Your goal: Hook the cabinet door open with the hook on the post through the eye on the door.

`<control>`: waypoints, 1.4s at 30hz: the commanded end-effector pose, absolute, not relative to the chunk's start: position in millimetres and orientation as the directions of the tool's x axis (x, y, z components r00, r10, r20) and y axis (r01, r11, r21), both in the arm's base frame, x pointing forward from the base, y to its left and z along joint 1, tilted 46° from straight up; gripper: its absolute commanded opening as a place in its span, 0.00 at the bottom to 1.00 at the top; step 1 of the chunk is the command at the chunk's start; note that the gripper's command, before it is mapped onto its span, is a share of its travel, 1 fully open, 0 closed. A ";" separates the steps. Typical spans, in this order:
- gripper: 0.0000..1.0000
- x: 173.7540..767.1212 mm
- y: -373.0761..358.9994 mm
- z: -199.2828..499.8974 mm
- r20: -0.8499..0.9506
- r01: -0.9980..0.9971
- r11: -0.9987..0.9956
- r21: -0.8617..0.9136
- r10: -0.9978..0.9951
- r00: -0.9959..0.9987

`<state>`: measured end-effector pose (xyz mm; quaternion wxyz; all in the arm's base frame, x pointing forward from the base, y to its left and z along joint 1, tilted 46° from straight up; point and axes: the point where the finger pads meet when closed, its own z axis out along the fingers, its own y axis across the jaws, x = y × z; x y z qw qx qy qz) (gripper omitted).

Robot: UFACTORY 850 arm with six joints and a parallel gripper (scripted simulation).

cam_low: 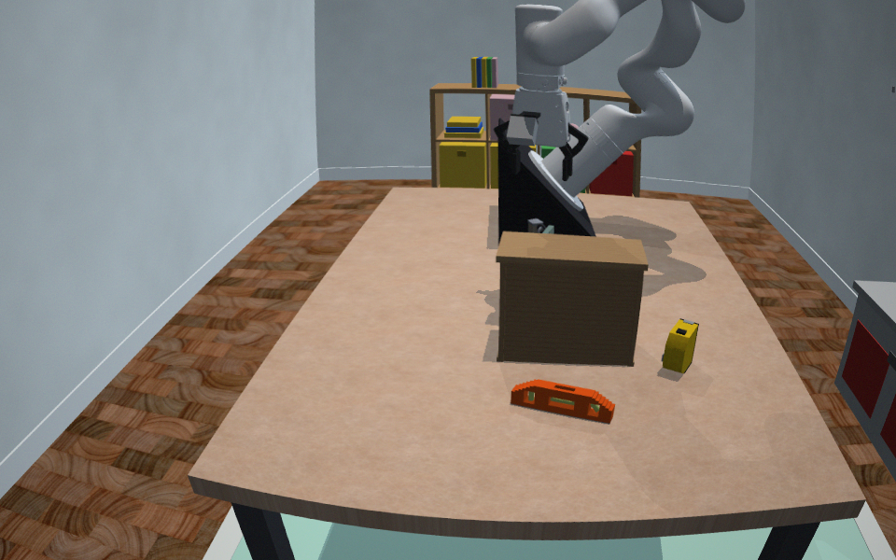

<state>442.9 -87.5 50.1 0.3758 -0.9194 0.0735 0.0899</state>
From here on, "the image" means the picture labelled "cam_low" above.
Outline dark brown cabinet with tan top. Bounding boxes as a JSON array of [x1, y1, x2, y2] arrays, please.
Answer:
[[496, 225, 649, 367]]

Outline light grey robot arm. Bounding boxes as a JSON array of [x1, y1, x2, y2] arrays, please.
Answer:
[[507, 0, 746, 211]]

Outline orange spirit level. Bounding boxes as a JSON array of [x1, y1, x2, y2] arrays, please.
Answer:
[[511, 379, 614, 424]]

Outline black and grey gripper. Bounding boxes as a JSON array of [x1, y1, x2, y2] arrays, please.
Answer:
[[494, 87, 588, 181]]

